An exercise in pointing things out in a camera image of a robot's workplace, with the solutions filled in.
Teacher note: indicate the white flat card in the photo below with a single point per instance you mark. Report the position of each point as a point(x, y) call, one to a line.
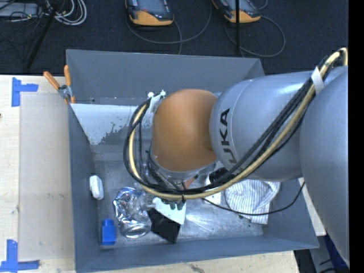
point(173, 214)

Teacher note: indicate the black flat block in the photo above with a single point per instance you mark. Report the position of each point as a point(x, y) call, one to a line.
point(165, 228)

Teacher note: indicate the white striped cloth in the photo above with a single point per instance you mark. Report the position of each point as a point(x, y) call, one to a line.
point(253, 198)

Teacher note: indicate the small white plastic block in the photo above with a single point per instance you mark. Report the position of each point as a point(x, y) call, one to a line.
point(96, 186)

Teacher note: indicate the blue plastic block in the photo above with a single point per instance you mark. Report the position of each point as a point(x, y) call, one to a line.
point(108, 232)

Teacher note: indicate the grey metal bin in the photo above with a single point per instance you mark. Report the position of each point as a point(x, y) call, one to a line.
point(113, 75)

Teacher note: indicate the pale cardboard board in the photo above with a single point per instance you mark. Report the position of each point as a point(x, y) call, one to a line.
point(42, 158)

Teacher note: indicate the black cylinder on white bracket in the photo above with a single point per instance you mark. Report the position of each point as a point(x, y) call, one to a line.
point(216, 175)

